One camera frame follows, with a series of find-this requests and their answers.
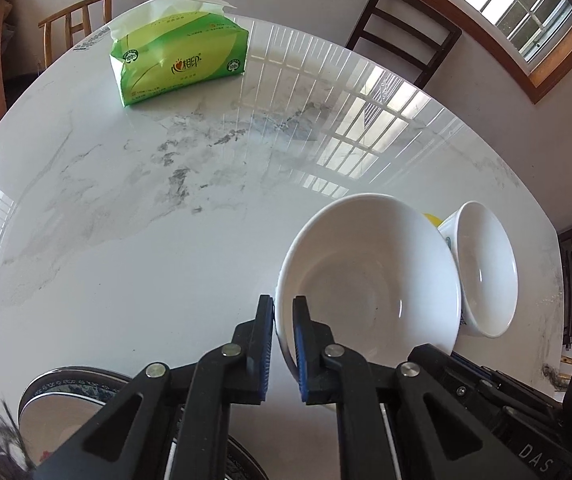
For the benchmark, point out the white bowl with rabbit print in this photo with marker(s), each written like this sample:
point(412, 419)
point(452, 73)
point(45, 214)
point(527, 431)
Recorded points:
point(365, 280)

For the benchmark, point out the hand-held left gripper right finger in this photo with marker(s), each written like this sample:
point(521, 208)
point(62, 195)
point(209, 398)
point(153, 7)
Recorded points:
point(302, 355)

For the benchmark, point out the small white bowl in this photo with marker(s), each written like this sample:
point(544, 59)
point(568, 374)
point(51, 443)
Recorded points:
point(485, 270)

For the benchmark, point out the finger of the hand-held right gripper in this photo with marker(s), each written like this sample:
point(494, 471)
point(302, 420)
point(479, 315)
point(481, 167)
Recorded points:
point(430, 357)

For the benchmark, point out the white pink floral plate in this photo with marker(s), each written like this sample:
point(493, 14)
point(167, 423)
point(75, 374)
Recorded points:
point(56, 425)

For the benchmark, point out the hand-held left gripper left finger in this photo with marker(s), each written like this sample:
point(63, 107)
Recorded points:
point(265, 355)

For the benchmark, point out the green tissue pack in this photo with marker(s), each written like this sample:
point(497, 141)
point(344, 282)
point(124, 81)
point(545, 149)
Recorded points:
point(181, 60)

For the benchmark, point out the barred window with brown frame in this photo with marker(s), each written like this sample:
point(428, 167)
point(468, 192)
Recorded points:
point(470, 30)

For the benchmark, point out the large blue patterned plate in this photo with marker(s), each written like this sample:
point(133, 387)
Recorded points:
point(73, 386)

